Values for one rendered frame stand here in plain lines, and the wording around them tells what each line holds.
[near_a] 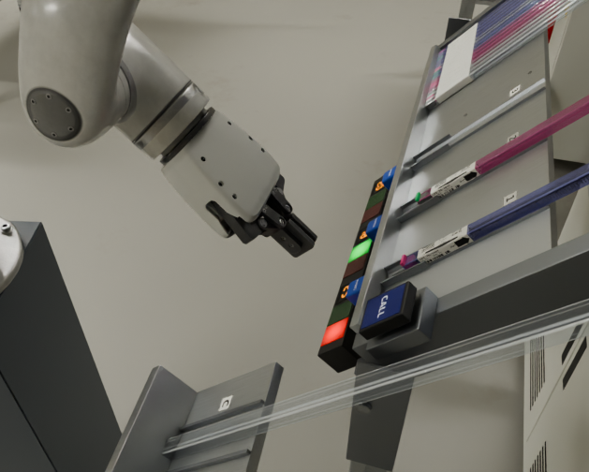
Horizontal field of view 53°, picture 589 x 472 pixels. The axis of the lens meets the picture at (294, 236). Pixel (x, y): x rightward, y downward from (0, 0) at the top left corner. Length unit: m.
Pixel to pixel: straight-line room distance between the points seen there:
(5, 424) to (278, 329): 0.84
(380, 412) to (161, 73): 0.37
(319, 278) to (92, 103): 1.22
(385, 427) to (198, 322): 1.01
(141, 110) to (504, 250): 0.34
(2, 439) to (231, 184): 0.48
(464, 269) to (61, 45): 0.38
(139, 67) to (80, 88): 0.08
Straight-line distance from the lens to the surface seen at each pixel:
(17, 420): 0.82
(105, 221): 1.90
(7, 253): 0.76
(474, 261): 0.56
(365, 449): 0.64
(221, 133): 0.59
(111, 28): 0.48
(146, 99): 0.56
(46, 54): 0.49
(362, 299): 0.61
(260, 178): 0.60
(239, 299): 1.59
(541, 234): 0.53
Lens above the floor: 1.18
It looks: 42 degrees down
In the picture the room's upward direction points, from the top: straight up
